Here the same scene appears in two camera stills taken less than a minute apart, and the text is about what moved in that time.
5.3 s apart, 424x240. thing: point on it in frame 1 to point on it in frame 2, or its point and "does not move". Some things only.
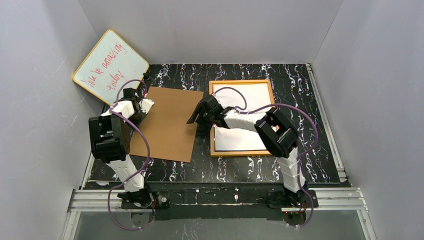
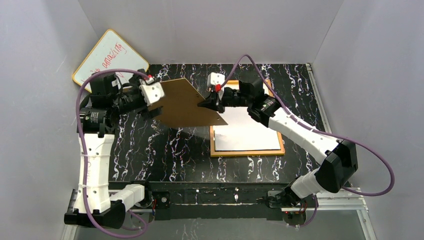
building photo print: [246, 98] does not move
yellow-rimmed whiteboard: [112, 61] does not move
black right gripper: [201, 117] to [216, 102]
